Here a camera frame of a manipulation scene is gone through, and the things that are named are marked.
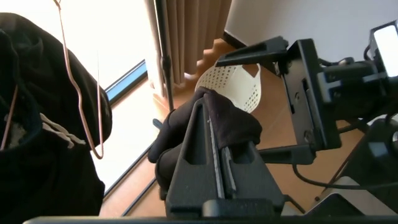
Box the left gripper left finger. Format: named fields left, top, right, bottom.
left=165, top=97, right=225, bottom=218

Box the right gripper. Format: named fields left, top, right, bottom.
left=215, top=35, right=389, bottom=166

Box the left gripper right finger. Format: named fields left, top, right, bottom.
left=220, top=141, right=286, bottom=217

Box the black garment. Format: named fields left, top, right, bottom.
left=0, top=12, right=113, bottom=224
left=147, top=86, right=264, bottom=200

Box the white laundry basket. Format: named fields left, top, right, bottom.
left=194, top=63, right=262, bottom=114

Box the black clothes rack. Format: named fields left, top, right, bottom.
left=101, top=0, right=175, bottom=217

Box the brown curtain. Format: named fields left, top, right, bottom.
left=144, top=0, right=233, bottom=98

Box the window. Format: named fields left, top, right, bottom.
left=0, top=0, right=149, bottom=194

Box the black cable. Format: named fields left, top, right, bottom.
left=292, top=162, right=398, bottom=191

